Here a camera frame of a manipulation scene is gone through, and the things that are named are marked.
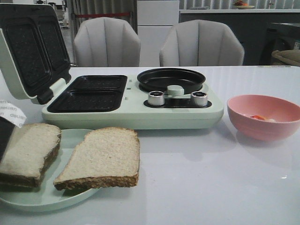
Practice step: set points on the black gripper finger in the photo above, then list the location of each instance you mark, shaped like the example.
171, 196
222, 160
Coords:
10, 117

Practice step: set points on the bread slice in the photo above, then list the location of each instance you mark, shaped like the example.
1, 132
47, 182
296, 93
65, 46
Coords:
107, 157
30, 152

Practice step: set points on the green breakfast maker lid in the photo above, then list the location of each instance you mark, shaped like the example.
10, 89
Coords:
34, 60

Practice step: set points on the orange shrimp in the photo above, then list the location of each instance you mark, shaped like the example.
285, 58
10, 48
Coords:
258, 117

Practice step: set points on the pink bowl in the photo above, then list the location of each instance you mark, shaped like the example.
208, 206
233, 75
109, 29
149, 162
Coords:
283, 117

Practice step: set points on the green breakfast maker base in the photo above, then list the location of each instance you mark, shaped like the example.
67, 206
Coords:
99, 101

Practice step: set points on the green round plate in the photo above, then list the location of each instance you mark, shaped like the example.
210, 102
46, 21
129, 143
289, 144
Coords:
47, 197

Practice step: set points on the left grey chair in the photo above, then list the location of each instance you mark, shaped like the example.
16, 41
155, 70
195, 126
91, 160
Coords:
107, 42

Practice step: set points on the grey chair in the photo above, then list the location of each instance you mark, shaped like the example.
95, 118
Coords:
107, 42
201, 43

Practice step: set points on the red barrier tape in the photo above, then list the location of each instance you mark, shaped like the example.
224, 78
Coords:
102, 15

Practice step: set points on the left silver control knob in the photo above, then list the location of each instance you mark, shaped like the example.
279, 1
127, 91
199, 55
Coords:
156, 98

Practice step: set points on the silver control knob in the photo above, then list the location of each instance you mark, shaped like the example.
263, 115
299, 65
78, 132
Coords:
156, 98
199, 98

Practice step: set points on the white cabinet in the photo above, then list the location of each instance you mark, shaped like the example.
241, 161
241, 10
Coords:
154, 20

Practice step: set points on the black round frying pan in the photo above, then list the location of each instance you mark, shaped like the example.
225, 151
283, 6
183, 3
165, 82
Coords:
160, 78

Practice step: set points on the right silver control knob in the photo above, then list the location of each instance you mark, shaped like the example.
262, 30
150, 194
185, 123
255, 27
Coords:
199, 98

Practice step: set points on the right grey chair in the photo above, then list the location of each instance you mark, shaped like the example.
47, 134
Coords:
201, 43

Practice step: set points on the fruit plate on counter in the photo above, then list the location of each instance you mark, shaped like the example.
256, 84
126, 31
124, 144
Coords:
239, 4

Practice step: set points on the dark counter with white top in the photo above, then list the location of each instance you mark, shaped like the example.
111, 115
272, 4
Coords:
260, 31

